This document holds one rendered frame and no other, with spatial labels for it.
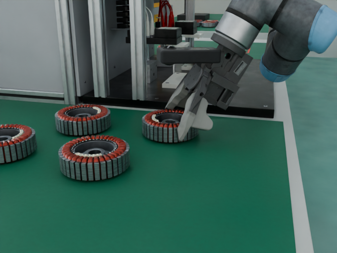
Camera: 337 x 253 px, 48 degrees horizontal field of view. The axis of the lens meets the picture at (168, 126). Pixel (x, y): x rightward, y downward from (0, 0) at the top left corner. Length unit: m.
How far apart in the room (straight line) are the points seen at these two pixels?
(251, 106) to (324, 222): 1.15
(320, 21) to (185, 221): 0.41
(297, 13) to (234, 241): 0.41
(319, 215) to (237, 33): 1.42
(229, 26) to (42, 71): 0.51
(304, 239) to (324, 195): 1.69
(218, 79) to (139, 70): 0.25
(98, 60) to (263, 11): 0.42
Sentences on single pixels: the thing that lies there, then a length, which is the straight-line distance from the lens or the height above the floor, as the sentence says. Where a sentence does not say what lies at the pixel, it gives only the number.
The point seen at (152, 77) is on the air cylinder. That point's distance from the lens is 1.09.
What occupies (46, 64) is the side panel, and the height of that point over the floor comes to 0.85.
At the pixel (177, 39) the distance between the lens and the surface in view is 1.04.
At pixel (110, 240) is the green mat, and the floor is 0.75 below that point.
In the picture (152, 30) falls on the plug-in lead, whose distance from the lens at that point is 1.08.
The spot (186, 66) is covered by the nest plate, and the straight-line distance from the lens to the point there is 1.26.
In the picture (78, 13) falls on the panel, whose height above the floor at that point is 0.97.
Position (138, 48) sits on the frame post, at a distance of 0.89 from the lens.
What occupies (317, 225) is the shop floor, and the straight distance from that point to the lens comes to 1.91.
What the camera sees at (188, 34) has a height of 0.88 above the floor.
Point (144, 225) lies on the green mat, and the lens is 0.48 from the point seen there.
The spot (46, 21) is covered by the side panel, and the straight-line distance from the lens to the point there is 0.97.
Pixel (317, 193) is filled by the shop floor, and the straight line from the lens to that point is 2.18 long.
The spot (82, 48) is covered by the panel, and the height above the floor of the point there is 0.88.
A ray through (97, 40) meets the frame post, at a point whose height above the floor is 0.91.
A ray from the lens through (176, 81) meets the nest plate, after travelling 1.05.
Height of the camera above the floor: 1.02
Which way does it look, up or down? 20 degrees down
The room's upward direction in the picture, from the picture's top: straight up
